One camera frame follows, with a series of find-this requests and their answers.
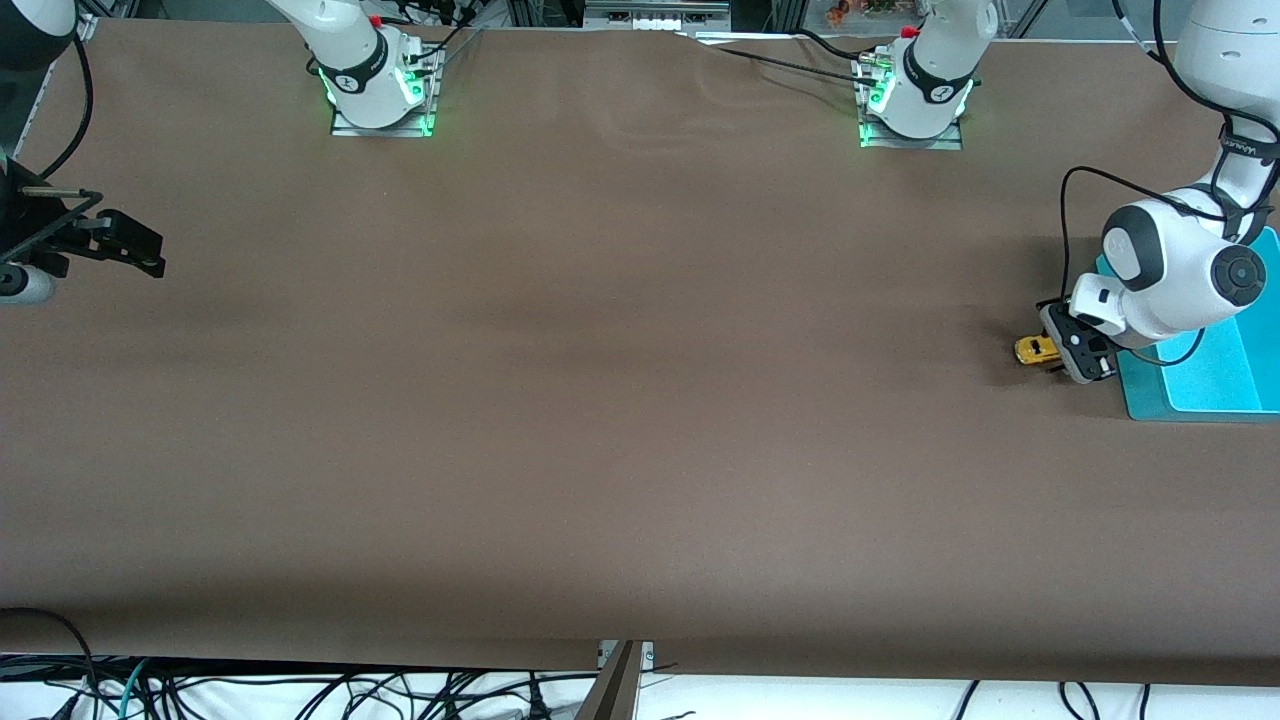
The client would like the black base cable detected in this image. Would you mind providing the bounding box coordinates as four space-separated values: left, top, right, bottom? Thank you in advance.
405 20 488 66

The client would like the brown table cover mat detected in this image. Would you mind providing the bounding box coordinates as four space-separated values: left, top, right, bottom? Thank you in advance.
0 18 1280 689

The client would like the short black table cable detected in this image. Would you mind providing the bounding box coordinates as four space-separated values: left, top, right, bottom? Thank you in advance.
795 28 876 61

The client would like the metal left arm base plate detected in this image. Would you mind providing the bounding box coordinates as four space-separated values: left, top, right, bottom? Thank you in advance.
855 55 966 151

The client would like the teal floor cable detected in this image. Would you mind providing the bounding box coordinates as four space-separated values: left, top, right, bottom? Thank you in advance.
118 658 151 720

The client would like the teal plastic bin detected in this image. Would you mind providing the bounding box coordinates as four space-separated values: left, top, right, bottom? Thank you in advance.
1095 228 1280 422

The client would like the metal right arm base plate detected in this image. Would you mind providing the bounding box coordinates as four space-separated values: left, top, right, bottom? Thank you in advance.
330 45 441 138

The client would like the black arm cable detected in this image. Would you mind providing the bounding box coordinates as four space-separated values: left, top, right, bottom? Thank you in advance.
40 35 96 181
1058 0 1280 306

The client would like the long black table cable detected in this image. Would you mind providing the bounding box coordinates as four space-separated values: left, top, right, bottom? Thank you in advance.
690 35 881 86

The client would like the thick black floor cable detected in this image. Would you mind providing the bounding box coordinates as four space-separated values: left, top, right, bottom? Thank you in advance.
0 607 96 691

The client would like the metal camera post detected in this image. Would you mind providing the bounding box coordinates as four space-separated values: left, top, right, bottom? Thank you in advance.
575 640 656 720

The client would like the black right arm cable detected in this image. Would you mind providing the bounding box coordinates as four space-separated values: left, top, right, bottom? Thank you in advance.
40 35 96 181

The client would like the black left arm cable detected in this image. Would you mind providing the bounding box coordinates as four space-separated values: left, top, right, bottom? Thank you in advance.
1058 0 1280 306

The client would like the white power strip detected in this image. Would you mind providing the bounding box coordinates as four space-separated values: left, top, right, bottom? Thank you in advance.
585 0 731 31

